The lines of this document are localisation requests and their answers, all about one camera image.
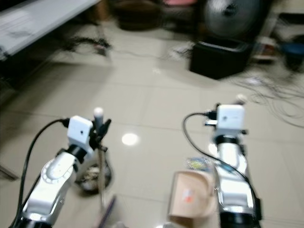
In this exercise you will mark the dark round bowl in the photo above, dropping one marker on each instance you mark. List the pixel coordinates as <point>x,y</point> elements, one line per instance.
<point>92,178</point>

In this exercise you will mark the white long table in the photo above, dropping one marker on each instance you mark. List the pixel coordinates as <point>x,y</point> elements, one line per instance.
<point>38,21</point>

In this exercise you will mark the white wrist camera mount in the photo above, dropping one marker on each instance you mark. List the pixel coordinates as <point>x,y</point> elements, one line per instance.
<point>230,118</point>
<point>80,132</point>

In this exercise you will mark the blue snack wrapper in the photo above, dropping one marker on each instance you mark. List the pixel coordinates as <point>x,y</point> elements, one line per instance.
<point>198,164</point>

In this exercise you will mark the dark blue container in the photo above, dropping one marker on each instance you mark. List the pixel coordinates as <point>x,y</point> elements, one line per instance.
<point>295,54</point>

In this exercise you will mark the black square bin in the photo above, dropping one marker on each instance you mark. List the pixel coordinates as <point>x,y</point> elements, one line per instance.
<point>221,59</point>

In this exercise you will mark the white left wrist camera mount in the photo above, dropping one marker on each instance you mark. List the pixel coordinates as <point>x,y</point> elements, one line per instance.
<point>80,132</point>

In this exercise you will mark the dark brown basket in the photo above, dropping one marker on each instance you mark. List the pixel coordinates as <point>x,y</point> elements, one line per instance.
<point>137,13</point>

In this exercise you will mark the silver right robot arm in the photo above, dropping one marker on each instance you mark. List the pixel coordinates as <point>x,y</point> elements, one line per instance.
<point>235,180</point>

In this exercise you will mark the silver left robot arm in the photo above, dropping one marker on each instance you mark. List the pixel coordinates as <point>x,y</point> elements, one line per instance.
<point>54,183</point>

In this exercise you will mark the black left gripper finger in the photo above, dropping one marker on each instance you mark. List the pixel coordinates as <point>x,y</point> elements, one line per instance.
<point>104,127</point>

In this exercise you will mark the grey round floor fan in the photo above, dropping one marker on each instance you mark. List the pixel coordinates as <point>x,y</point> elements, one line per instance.
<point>235,16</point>

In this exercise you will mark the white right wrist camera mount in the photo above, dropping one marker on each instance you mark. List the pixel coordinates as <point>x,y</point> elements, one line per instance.
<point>230,118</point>

